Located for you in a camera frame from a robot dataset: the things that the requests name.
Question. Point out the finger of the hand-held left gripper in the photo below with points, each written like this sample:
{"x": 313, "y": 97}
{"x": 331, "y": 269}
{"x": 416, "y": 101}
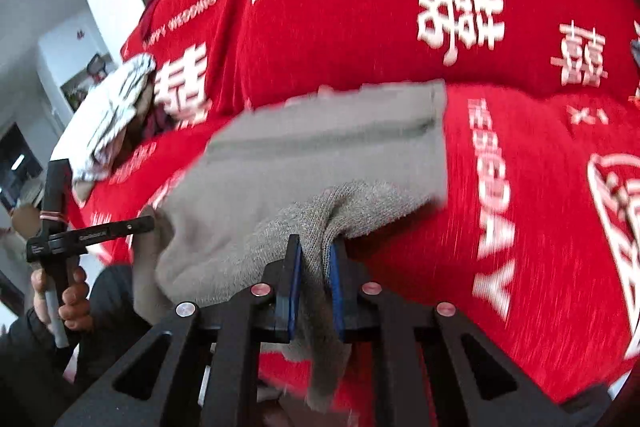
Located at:
{"x": 132, "y": 225}

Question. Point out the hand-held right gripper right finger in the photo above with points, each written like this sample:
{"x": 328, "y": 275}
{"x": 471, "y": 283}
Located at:
{"x": 336, "y": 297}

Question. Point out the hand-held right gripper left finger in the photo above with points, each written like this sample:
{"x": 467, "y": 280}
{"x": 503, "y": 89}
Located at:
{"x": 295, "y": 292}

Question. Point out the grey knit sweater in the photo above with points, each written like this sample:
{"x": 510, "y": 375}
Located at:
{"x": 310, "y": 157}

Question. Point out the person's left forearm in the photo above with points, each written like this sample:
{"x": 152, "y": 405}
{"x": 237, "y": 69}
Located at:
{"x": 30, "y": 382}

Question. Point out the person's left hand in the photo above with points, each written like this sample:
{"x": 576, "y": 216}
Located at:
{"x": 75, "y": 307}

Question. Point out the round brown object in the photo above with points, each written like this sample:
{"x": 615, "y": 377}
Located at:
{"x": 25, "y": 221}

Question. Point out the grey white striped garment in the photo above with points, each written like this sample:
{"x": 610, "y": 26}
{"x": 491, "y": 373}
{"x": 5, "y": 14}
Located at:
{"x": 120, "y": 107}

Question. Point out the dark plaid cloth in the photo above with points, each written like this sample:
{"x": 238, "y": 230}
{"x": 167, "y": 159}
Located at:
{"x": 156, "y": 122}

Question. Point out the brown cloth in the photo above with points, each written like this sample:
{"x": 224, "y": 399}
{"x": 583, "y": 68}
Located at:
{"x": 137, "y": 107}

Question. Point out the dark red cloth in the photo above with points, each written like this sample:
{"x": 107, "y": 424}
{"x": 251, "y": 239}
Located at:
{"x": 155, "y": 12}

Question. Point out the red printed blanket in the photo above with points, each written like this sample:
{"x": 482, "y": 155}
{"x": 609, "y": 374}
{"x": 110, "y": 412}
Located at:
{"x": 375, "y": 7}

